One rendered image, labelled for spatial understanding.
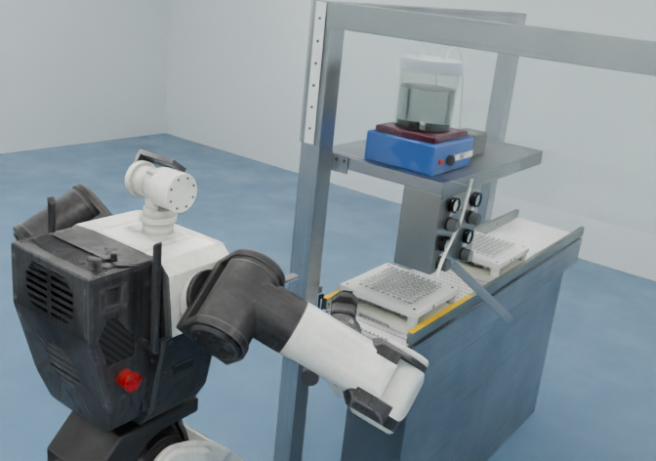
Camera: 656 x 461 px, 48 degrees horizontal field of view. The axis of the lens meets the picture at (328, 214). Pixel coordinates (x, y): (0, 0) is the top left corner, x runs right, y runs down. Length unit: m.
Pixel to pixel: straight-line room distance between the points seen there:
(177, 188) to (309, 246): 0.75
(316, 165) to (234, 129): 5.24
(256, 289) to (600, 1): 4.33
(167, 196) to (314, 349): 0.34
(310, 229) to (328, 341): 0.80
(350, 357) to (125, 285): 0.35
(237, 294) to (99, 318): 0.20
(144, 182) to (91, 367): 0.31
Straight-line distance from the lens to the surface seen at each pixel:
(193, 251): 1.20
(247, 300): 1.09
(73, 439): 1.38
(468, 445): 2.73
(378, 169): 1.80
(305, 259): 1.92
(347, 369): 1.12
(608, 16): 5.19
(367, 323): 1.98
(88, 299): 1.10
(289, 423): 2.15
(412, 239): 1.79
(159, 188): 1.21
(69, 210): 1.41
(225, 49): 7.07
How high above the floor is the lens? 1.68
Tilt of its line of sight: 18 degrees down
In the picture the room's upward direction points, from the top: 6 degrees clockwise
